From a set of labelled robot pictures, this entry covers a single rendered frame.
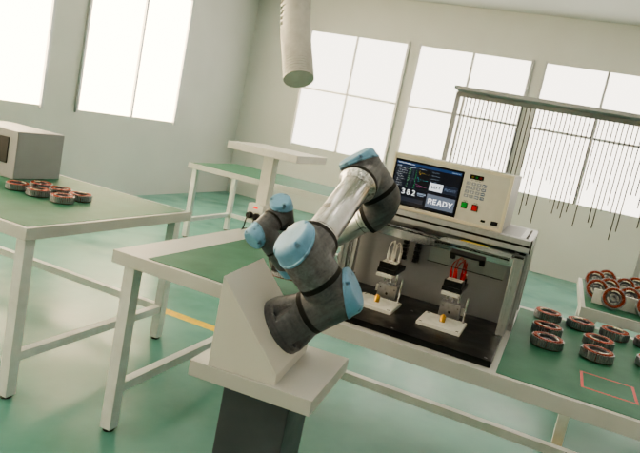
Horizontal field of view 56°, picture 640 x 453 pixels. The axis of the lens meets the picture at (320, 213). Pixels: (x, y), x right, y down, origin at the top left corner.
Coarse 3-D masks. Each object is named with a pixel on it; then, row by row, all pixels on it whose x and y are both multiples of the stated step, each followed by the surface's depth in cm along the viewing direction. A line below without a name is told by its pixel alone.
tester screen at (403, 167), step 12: (396, 168) 224; (408, 168) 222; (420, 168) 220; (432, 168) 219; (396, 180) 224; (408, 180) 222; (420, 180) 221; (432, 180) 219; (444, 180) 217; (456, 180) 216; (420, 192) 221; (432, 192) 219; (408, 204) 223
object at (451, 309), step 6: (444, 300) 221; (450, 300) 223; (444, 306) 219; (450, 306) 218; (456, 306) 217; (462, 306) 220; (438, 312) 220; (444, 312) 219; (450, 312) 218; (456, 312) 218; (456, 318) 218
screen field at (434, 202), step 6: (432, 198) 219; (438, 198) 218; (444, 198) 218; (426, 204) 220; (432, 204) 219; (438, 204) 219; (444, 204) 218; (450, 204) 217; (444, 210) 218; (450, 210) 217
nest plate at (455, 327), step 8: (424, 312) 215; (416, 320) 204; (424, 320) 205; (432, 320) 207; (448, 320) 211; (456, 320) 213; (440, 328) 200; (448, 328) 201; (456, 328) 203; (464, 328) 208
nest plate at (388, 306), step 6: (366, 294) 223; (366, 300) 215; (372, 300) 217; (384, 300) 220; (390, 300) 222; (366, 306) 210; (372, 306) 209; (378, 306) 210; (384, 306) 212; (390, 306) 213; (396, 306) 215; (384, 312) 208; (390, 312) 208
